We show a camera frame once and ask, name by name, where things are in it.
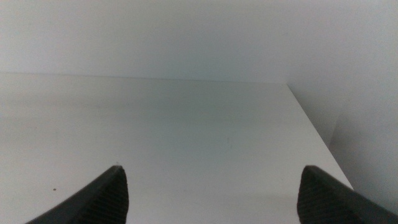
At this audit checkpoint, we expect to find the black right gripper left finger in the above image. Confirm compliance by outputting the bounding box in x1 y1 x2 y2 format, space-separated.
24 165 130 224

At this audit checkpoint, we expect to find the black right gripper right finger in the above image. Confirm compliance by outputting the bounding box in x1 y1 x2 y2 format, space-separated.
296 165 398 224

